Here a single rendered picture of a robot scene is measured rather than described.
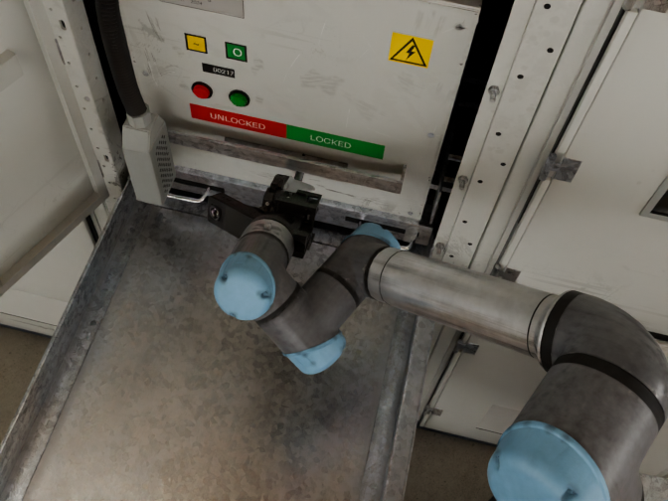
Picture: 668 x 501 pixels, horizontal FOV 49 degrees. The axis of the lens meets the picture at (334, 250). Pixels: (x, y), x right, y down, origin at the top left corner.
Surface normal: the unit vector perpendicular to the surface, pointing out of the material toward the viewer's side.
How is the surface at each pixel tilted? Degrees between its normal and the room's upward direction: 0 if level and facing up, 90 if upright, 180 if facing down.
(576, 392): 28
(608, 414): 1
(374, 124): 90
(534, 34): 90
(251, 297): 60
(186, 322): 0
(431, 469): 0
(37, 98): 90
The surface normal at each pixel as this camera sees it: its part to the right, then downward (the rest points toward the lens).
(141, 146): -0.17, 0.47
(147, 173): -0.22, 0.83
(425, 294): -0.70, -0.02
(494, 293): -0.43, -0.63
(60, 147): 0.82, 0.51
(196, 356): 0.06, -0.52
